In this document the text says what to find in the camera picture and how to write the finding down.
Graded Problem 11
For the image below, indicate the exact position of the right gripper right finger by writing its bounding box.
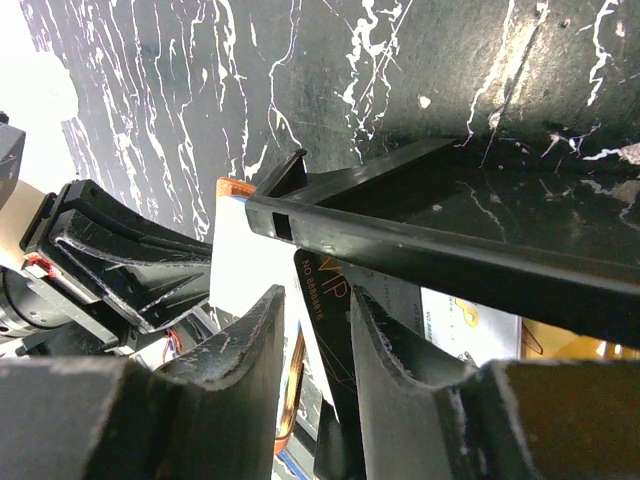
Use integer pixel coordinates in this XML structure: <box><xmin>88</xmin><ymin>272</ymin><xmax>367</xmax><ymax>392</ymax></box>
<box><xmin>350</xmin><ymin>286</ymin><xmax>480</xmax><ymax>479</ymax></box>

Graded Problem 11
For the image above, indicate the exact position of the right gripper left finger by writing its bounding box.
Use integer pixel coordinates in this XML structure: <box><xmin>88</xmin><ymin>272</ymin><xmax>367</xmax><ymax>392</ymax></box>
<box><xmin>155</xmin><ymin>285</ymin><xmax>285</xmax><ymax>479</ymax></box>

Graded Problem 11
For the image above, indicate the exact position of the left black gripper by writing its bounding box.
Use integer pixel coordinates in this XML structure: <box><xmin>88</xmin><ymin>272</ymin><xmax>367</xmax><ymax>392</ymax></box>
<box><xmin>1</xmin><ymin>180</ymin><xmax>212</xmax><ymax>357</ymax></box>

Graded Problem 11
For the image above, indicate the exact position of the black card box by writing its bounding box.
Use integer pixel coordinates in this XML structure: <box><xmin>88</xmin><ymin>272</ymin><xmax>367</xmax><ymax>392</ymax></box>
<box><xmin>245</xmin><ymin>139</ymin><xmax>639</xmax><ymax>347</ymax></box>

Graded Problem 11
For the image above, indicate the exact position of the brown leather card holder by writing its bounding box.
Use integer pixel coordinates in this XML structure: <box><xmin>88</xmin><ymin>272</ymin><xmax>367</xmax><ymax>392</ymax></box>
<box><xmin>216</xmin><ymin>177</ymin><xmax>256</xmax><ymax>199</ymax></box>

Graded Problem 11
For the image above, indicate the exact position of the gold VIP card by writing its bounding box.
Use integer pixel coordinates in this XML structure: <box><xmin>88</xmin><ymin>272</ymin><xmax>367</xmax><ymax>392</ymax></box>
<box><xmin>521</xmin><ymin>318</ymin><xmax>639</xmax><ymax>360</ymax></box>

